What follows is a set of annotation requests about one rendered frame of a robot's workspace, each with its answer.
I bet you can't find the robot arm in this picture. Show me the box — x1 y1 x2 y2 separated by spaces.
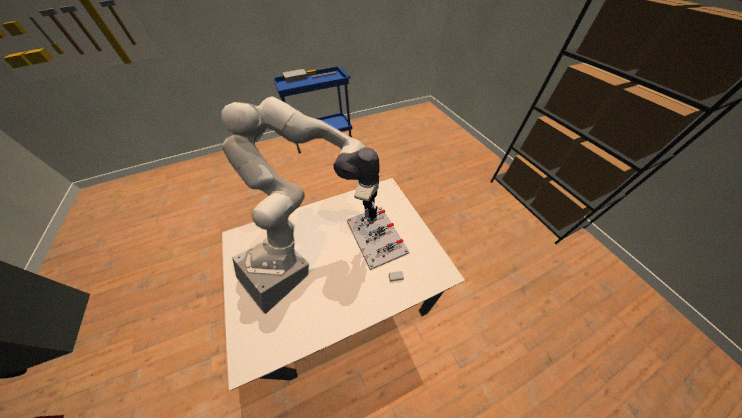
221 97 380 276

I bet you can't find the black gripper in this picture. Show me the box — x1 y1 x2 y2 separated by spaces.
362 191 378 225

